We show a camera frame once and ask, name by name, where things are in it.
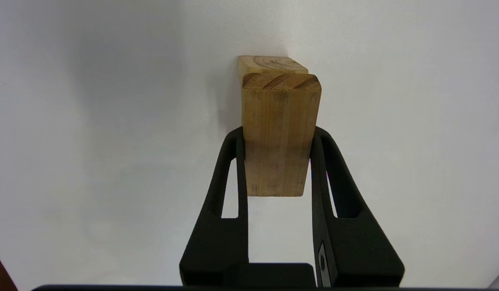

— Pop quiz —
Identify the rectangular wooden building block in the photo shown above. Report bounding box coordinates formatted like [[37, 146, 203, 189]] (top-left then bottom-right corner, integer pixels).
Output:
[[241, 73, 322, 197]]

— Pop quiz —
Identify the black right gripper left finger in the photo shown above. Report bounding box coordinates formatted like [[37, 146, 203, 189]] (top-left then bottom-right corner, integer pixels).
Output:
[[179, 126, 250, 286]]

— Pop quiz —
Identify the arched wooden building block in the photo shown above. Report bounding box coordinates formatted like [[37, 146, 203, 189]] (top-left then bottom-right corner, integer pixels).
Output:
[[238, 55, 309, 76]]

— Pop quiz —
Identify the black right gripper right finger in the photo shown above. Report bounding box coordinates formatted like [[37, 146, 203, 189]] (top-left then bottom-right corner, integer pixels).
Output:
[[309, 126, 405, 288]]

